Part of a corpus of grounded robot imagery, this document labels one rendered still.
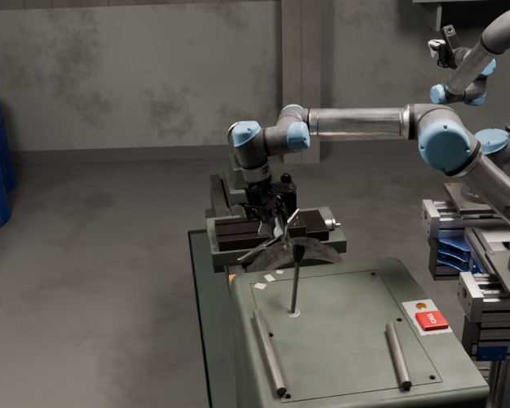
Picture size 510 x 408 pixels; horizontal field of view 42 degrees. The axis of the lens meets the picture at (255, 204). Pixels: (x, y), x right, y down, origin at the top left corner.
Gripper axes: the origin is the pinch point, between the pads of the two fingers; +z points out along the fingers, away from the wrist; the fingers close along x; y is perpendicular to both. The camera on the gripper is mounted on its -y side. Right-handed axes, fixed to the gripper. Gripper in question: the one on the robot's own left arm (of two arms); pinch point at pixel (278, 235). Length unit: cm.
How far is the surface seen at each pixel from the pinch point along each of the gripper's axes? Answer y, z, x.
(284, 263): 4.3, 6.6, 2.6
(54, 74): -227, 25, -340
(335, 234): -63, 43, -18
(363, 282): 7.4, 7.5, 28.0
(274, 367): 49, -1, 25
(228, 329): -28, 71, -57
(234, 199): -78, 39, -75
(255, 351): 44.2, 0.9, 17.4
